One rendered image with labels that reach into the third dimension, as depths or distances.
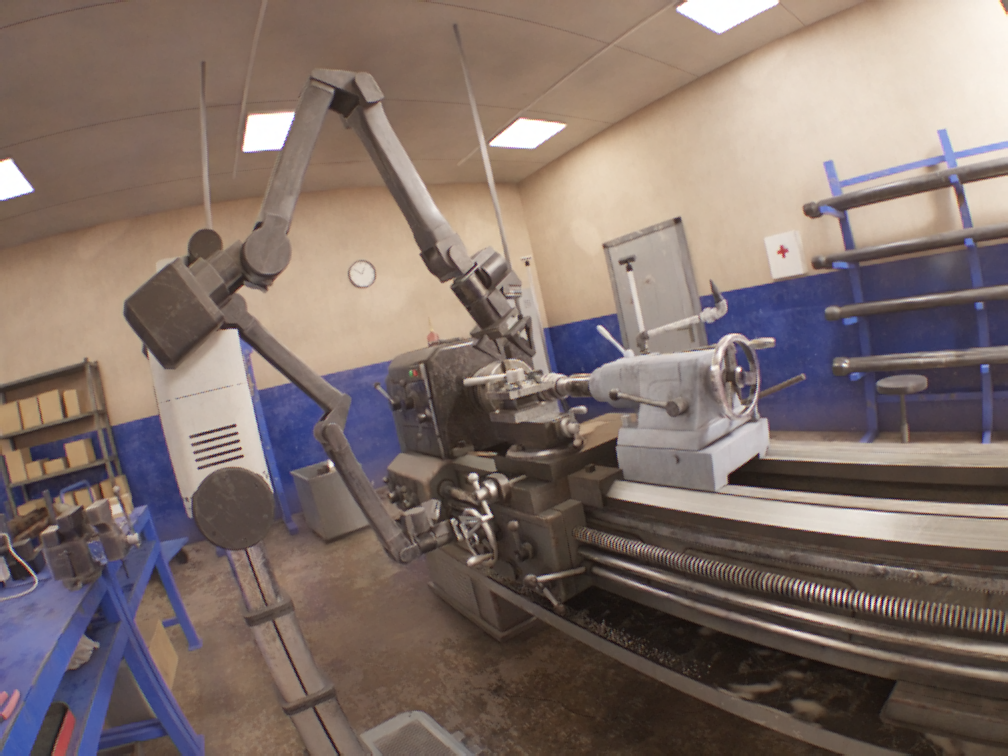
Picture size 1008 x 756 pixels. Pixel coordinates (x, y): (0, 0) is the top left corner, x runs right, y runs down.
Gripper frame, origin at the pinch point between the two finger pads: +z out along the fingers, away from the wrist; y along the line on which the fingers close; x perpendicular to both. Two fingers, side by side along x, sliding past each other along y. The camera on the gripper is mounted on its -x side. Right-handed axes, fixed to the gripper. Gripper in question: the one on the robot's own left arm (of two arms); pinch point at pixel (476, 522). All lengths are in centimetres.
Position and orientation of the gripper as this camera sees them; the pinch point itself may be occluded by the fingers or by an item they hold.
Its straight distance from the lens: 144.7
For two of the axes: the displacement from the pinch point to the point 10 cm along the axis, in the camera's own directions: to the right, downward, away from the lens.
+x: 4.0, 8.8, -2.6
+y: -4.1, 4.2, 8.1
